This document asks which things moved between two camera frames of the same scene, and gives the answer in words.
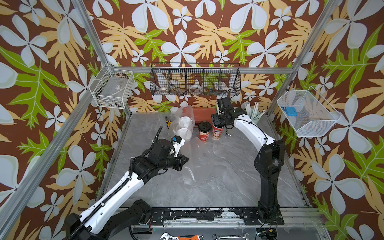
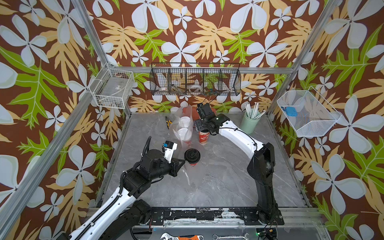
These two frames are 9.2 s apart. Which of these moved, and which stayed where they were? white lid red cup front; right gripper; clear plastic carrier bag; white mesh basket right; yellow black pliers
Moved: right gripper
Stayed: yellow black pliers; white lid red cup front; clear plastic carrier bag; white mesh basket right
